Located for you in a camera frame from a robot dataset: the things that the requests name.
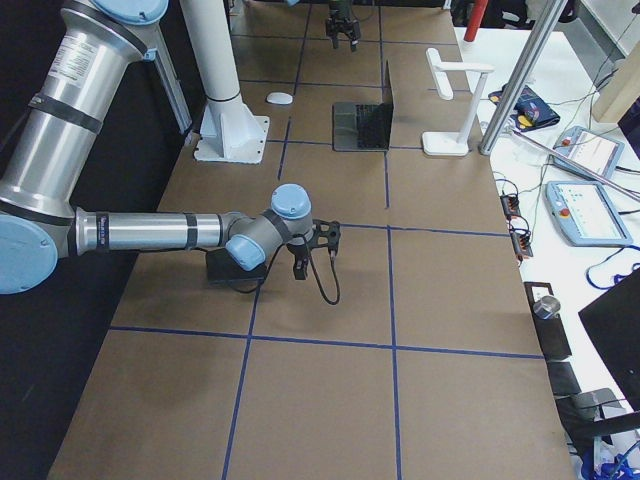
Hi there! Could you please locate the grey teach pendant far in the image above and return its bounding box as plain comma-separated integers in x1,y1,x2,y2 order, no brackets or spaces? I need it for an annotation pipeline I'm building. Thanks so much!
549,126,624,180

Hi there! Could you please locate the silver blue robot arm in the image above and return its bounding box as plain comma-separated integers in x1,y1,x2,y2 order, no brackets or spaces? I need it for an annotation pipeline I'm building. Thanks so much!
1,1,340,294

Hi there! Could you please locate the dark blue pouch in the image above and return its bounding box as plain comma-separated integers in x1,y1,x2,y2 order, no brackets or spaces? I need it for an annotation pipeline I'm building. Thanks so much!
506,85,561,132

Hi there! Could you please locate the grey laptop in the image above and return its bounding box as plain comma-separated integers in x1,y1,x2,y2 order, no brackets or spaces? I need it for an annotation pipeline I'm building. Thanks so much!
332,61,394,152

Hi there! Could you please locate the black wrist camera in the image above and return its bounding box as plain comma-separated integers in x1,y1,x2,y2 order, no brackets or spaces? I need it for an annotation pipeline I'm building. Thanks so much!
287,244,310,280

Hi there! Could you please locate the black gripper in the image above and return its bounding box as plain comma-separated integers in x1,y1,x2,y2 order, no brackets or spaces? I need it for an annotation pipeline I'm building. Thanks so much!
310,219,341,258
325,0,360,52

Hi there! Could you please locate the red cylinder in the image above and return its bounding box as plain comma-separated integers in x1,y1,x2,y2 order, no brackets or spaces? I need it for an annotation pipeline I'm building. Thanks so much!
463,0,489,43

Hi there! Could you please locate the black camera cable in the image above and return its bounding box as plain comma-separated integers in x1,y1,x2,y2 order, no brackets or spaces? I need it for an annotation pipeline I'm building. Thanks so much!
292,232,342,306

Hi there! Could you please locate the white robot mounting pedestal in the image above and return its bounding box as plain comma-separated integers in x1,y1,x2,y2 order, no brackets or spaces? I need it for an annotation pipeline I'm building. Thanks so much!
181,0,270,164

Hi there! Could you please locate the silver metal cup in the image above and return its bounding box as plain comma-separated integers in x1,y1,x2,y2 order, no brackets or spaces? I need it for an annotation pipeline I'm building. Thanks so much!
532,295,561,320

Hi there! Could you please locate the black mouse pad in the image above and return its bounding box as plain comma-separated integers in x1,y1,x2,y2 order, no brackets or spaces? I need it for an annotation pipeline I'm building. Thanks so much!
205,249,267,286

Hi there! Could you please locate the grey teach pendant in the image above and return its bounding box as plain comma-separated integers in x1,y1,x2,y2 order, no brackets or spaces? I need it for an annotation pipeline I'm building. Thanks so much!
544,181,633,247
549,126,624,180

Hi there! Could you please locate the aluminium frame post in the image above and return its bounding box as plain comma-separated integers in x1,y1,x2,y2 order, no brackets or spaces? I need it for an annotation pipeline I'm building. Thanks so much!
478,0,566,156

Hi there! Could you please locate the grey teach pendant near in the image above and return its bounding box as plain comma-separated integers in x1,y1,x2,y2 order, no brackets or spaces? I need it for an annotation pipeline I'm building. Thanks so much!
544,181,633,247

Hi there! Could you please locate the black monitor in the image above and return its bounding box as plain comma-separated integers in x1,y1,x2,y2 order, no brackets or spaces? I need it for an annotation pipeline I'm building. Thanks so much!
579,271,640,410

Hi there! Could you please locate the white desk lamp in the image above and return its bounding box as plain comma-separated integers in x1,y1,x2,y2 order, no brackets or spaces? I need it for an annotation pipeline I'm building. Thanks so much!
421,47,495,157

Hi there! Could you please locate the white computer mouse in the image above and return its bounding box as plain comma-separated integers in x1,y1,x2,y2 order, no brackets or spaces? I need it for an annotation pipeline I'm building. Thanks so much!
265,91,294,106

